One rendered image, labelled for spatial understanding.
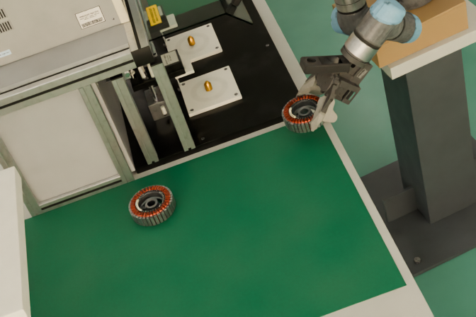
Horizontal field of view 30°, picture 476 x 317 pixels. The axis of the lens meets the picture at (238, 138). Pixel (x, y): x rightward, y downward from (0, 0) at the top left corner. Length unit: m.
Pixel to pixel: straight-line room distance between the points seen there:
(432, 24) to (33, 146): 1.08
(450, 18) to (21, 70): 1.12
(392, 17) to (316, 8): 1.98
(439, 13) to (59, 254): 1.16
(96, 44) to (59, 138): 0.25
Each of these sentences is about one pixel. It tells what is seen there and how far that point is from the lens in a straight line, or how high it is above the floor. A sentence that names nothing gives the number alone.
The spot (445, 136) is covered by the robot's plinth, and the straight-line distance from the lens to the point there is 2.75.
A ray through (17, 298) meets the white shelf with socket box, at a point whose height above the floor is 1.20.
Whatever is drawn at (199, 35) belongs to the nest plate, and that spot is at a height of 0.78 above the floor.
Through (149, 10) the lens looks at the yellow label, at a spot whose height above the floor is 1.07.
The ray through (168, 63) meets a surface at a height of 0.92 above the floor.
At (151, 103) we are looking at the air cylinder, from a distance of 2.39.
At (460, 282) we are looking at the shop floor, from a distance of 2.83.
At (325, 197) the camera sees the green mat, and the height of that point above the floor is 0.75.
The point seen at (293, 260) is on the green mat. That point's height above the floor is 0.75.
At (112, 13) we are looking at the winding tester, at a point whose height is 1.15.
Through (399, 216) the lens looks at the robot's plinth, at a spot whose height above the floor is 0.02.
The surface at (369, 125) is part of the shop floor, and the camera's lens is 3.37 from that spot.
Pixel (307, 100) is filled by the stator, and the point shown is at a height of 0.83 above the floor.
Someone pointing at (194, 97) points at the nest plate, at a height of 0.78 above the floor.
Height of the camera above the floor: 2.22
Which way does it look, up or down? 40 degrees down
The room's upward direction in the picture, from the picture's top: 19 degrees counter-clockwise
